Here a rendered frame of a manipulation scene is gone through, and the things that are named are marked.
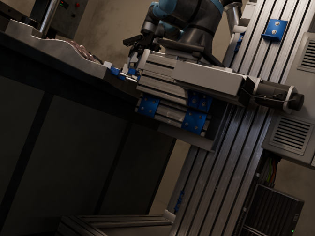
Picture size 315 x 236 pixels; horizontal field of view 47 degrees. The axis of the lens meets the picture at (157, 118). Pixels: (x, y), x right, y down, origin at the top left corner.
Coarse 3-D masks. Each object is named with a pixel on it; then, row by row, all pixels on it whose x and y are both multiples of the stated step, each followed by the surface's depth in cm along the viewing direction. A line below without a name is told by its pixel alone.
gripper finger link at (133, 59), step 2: (134, 52) 183; (136, 52) 183; (132, 54) 183; (134, 54) 183; (136, 54) 182; (132, 56) 183; (134, 56) 183; (136, 56) 182; (128, 58) 182; (130, 58) 182; (132, 58) 183; (134, 58) 182; (136, 58) 182; (128, 60) 182; (130, 60) 182; (132, 60) 182; (134, 60) 182; (136, 60) 181; (128, 62) 182; (130, 62) 182; (132, 62) 182; (134, 62) 181; (136, 62) 181; (128, 64) 183; (128, 66) 183
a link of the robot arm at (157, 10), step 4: (156, 4) 172; (152, 8) 176; (156, 8) 171; (152, 12) 176; (156, 12) 171; (160, 12) 171; (164, 12) 171; (152, 16) 178; (156, 16) 174; (160, 16) 172; (164, 16) 172; (168, 16) 174; (172, 16) 175; (156, 20) 181; (164, 20) 176; (168, 20) 176; (172, 20) 175
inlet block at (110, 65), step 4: (104, 64) 156; (108, 64) 156; (112, 64) 156; (112, 68) 155; (116, 68) 155; (112, 72) 155; (116, 72) 155; (120, 72) 157; (124, 76) 156; (128, 76) 156
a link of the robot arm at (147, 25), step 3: (144, 21) 184; (144, 24) 183; (147, 24) 182; (150, 24) 182; (153, 24) 183; (144, 27) 183; (147, 27) 182; (150, 27) 182; (153, 27) 183; (156, 27) 184; (150, 30) 182; (153, 30) 183; (153, 33) 185
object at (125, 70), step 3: (126, 66) 185; (129, 66) 184; (132, 66) 186; (123, 69) 185; (126, 69) 184; (129, 69) 184; (132, 69) 183; (126, 72) 184; (129, 72) 184; (132, 72) 183; (135, 72) 183; (138, 72) 185; (129, 75) 186; (135, 75) 184; (138, 75) 186
